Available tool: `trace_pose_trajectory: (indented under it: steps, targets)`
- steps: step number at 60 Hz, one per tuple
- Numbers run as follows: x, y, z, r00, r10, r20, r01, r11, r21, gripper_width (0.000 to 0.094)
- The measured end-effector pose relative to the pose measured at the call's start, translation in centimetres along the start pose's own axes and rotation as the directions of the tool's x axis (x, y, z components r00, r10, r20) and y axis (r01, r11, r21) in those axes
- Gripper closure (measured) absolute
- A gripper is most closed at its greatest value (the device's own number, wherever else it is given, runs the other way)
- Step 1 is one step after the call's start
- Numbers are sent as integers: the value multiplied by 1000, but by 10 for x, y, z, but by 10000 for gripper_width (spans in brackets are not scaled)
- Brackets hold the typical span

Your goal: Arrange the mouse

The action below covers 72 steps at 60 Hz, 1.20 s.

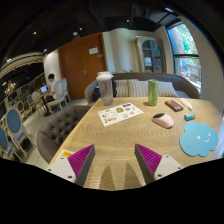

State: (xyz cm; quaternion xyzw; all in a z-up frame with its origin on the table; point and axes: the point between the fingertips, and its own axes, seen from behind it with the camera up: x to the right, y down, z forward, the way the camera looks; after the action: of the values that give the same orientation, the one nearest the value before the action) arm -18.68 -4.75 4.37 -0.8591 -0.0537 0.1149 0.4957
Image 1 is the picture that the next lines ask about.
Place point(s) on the pink computer mouse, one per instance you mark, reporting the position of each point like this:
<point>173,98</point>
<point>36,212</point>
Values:
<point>163,120</point>

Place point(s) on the striped cushion right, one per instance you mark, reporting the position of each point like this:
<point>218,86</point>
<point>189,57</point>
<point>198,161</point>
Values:
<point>140,89</point>

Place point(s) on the blue cloud mouse pad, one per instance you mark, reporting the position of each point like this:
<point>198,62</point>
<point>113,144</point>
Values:
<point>198,139</point>

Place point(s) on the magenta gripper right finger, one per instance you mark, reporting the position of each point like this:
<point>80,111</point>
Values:
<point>153,165</point>

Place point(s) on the green drink can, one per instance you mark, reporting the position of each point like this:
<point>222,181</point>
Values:
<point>152,92</point>

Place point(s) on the grey tufted armchair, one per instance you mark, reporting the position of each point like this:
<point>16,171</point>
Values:
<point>56,129</point>

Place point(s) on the cream display cabinet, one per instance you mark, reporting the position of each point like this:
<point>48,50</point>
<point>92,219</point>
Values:
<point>150,54</point>

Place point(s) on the black red phone case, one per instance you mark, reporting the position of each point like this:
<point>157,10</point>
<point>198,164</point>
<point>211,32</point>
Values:
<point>174,106</point>

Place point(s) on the white dining chair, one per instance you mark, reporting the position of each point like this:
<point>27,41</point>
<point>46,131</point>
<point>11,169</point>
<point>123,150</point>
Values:
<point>58,96</point>

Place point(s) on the wooden door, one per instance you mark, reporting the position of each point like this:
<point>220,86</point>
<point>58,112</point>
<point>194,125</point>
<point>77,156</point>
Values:
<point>80,61</point>

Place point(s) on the blue oval-back chair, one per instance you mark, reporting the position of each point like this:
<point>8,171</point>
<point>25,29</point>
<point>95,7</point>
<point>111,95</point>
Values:
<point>16,129</point>

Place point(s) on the clear plastic shaker bottle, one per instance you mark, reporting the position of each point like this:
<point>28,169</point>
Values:
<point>104,80</point>

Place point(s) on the large window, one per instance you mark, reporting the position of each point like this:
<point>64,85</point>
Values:
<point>186,58</point>

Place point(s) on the striped cushion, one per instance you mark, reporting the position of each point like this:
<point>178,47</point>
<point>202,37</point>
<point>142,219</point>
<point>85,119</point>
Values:
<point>140,89</point>
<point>122,88</point>

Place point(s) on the white sticker sheet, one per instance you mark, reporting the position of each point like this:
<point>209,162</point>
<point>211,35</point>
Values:
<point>119,113</point>

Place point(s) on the small teal toy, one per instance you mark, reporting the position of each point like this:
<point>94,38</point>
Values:
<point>189,117</point>

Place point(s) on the seated person in white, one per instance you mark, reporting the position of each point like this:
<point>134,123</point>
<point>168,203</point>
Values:
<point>52,86</point>

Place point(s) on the striped cushion left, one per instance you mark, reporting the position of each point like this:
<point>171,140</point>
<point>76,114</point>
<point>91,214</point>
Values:
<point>122,88</point>

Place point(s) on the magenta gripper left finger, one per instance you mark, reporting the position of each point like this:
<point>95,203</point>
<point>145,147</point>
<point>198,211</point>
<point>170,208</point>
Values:
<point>75,167</point>

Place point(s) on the open laptop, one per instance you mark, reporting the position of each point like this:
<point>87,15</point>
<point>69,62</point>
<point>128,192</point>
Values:
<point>44,89</point>

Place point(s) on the grey curved sofa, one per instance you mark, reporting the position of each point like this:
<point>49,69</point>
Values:
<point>180,84</point>

